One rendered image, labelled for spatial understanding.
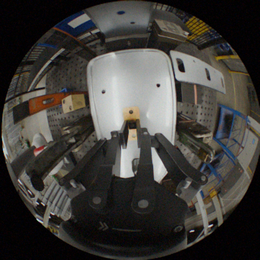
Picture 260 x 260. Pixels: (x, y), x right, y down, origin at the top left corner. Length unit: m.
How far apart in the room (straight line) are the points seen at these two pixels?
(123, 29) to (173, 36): 0.12
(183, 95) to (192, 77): 0.07
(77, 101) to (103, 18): 0.21
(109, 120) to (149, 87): 0.12
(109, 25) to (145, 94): 0.22
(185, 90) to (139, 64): 0.14
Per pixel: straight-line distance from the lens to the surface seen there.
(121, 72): 0.21
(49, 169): 0.18
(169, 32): 0.25
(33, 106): 0.18
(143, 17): 0.24
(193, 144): 0.24
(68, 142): 0.21
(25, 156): 0.69
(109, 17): 0.23
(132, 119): 0.20
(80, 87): 0.63
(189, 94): 0.28
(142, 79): 0.21
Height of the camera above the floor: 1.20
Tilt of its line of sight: 68 degrees down
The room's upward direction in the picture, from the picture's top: 175 degrees counter-clockwise
